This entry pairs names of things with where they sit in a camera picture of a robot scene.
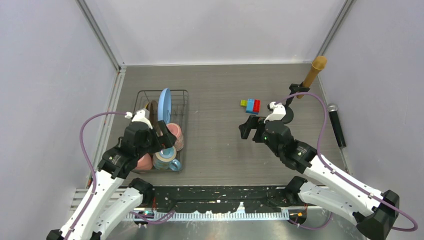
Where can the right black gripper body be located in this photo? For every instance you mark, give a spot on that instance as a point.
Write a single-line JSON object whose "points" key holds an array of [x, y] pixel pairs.
{"points": [[273, 146]]}

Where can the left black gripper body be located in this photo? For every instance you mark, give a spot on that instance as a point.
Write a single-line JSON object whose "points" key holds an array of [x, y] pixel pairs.
{"points": [[152, 145]]}

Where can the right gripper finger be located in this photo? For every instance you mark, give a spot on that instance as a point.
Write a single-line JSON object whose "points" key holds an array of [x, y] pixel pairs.
{"points": [[245, 128], [260, 124]]}

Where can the pink ghost pattern mug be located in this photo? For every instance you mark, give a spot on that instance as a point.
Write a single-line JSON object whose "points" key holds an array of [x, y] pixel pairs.
{"points": [[176, 130]]}

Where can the light blue plate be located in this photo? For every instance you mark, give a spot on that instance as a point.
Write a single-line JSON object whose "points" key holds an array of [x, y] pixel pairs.
{"points": [[164, 106]]}

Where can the yellow patterned plate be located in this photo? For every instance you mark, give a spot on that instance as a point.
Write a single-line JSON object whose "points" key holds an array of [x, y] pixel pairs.
{"points": [[152, 107]]}

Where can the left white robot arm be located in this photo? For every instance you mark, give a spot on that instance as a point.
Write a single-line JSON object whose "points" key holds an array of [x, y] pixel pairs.
{"points": [[93, 220]]}

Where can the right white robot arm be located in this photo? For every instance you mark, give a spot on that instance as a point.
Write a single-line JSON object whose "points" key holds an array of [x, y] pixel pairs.
{"points": [[369, 209]]}

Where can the red toy brick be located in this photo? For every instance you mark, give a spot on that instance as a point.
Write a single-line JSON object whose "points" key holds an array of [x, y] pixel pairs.
{"points": [[256, 106]]}

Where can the blue toy brick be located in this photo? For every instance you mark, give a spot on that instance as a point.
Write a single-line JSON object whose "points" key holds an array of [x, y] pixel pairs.
{"points": [[249, 107]]}

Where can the blue beige mug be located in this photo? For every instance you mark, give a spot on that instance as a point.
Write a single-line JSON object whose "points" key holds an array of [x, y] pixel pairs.
{"points": [[166, 159]]}

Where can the yellow green toy brick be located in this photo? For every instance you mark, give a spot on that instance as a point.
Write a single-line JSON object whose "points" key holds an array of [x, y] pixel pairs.
{"points": [[243, 103]]}

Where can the plain pink cup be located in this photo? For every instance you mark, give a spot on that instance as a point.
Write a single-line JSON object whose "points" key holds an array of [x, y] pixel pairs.
{"points": [[144, 163]]}

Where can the black microphone stand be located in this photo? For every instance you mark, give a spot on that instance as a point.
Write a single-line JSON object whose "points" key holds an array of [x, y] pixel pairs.
{"points": [[291, 99]]}

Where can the black microphone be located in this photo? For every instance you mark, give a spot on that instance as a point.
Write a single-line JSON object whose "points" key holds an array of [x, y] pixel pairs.
{"points": [[336, 125]]}

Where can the black base bar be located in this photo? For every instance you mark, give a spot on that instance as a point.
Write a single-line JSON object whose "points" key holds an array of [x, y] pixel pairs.
{"points": [[219, 199]]}

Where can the gold microphone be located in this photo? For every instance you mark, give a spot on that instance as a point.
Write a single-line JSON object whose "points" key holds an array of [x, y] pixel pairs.
{"points": [[317, 65]]}

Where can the black wire dish rack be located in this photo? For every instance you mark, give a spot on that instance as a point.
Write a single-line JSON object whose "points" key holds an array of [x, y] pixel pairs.
{"points": [[179, 101]]}

